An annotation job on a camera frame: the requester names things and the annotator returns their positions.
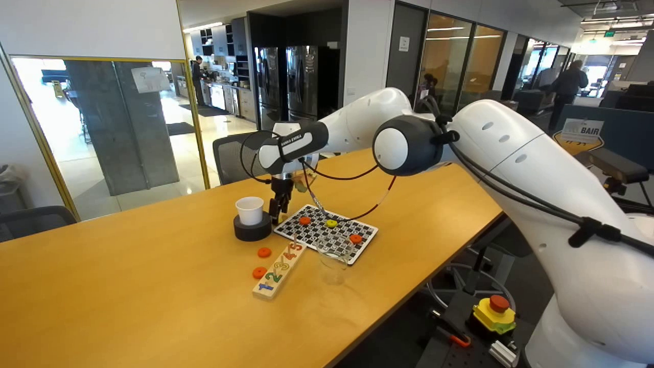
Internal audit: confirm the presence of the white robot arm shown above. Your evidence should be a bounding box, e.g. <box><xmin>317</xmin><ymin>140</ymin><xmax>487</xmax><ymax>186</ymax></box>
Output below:
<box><xmin>260</xmin><ymin>87</ymin><xmax>654</xmax><ymax>368</ymax></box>

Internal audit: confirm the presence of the white paper cup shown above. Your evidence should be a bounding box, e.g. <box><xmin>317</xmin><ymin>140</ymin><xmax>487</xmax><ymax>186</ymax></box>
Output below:
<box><xmin>234</xmin><ymin>195</ymin><xmax>264</xmax><ymax>227</ymax></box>

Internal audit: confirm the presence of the checkered marker calibration board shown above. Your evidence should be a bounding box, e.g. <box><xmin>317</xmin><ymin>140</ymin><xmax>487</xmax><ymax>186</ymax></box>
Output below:
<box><xmin>274</xmin><ymin>204</ymin><xmax>378</xmax><ymax>265</ymax></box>

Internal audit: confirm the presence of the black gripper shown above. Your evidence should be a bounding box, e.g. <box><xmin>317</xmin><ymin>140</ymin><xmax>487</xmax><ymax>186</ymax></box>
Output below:
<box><xmin>268</xmin><ymin>178</ymin><xmax>294</xmax><ymax>225</ymax></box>

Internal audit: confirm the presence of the red handled tool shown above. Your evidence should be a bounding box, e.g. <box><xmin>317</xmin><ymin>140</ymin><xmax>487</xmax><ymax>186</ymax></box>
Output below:
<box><xmin>435</xmin><ymin>327</ymin><xmax>471</xmax><ymax>349</ymax></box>

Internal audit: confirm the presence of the yellow red emergency stop button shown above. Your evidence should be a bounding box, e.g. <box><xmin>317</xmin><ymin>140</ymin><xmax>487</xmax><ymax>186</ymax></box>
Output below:
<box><xmin>471</xmin><ymin>295</ymin><xmax>514</xmax><ymax>335</ymax></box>

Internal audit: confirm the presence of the black tape roll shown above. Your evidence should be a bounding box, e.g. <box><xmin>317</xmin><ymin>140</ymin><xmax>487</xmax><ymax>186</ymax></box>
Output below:
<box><xmin>232</xmin><ymin>212</ymin><xmax>272</xmax><ymax>241</ymax></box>

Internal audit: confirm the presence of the person in background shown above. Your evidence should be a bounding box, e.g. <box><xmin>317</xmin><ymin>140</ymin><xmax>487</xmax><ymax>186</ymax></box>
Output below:
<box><xmin>548</xmin><ymin>59</ymin><xmax>588</xmax><ymax>130</ymax></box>

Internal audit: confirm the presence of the wooden number peg board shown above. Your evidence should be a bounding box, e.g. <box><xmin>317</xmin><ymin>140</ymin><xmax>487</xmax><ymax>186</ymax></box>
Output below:
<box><xmin>252</xmin><ymin>243</ymin><xmax>304</xmax><ymax>299</ymax></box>

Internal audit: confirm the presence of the black office chair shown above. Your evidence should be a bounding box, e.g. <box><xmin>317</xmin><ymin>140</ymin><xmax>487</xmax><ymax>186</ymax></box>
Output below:
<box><xmin>212</xmin><ymin>132</ymin><xmax>272</xmax><ymax>183</ymax></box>

